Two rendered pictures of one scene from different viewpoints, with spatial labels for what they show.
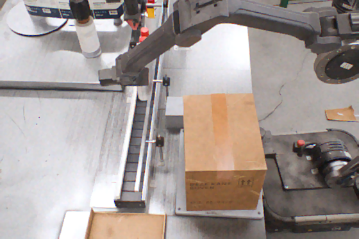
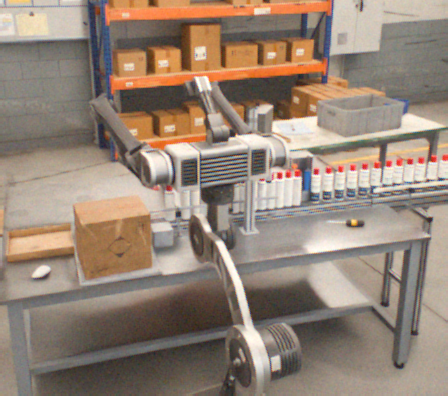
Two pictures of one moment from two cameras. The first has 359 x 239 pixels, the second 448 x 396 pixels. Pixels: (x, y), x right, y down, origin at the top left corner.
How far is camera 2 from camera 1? 264 cm
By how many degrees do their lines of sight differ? 59
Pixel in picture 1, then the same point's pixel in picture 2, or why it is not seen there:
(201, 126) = (111, 203)
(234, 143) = (100, 213)
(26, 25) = not seen: hidden behind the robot
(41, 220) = (61, 218)
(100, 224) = (62, 233)
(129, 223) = (65, 242)
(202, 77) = not seen: hidden behind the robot
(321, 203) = not seen: outside the picture
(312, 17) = (134, 142)
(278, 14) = (117, 124)
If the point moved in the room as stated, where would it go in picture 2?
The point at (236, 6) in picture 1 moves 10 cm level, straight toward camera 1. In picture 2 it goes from (101, 105) to (76, 106)
